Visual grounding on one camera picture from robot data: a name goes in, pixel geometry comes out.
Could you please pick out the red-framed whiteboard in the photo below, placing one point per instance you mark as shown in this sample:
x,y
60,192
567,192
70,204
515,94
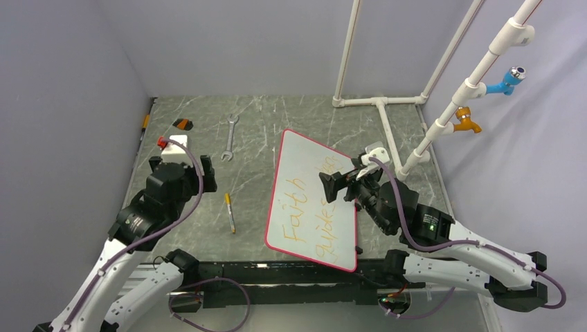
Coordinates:
x,y
300,221

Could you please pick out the silver wrench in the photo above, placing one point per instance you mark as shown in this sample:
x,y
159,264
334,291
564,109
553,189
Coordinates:
x,y
227,154

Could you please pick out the yellow whiteboard marker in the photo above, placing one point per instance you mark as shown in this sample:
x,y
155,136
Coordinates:
x,y
230,212

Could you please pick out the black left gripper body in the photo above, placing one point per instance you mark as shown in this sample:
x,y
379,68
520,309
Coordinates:
x,y
192,186

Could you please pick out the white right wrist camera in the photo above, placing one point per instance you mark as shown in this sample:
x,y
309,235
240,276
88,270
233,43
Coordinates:
x,y
363,162

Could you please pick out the orange black tool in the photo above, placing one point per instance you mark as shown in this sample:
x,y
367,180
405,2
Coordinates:
x,y
183,124

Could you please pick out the blue faucet valve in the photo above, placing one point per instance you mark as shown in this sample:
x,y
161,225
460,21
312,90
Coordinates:
x,y
511,79

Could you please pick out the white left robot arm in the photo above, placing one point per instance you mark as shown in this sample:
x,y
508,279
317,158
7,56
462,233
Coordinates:
x,y
98,304

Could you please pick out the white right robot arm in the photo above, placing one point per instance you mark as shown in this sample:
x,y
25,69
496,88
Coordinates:
x,y
445,252

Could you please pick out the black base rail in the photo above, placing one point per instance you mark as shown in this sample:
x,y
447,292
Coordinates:
x,y
218,284

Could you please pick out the orange faucet valve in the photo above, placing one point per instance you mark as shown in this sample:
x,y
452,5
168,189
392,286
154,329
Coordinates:
x,y
463,114

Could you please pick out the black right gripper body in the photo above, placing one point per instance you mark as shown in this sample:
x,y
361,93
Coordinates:
x,y
365,189

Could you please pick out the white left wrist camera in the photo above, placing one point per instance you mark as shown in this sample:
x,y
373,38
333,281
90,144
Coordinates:
x,y
172,153

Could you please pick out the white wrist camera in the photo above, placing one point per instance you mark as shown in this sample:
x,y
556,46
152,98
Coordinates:
x,y
363,162
172,153

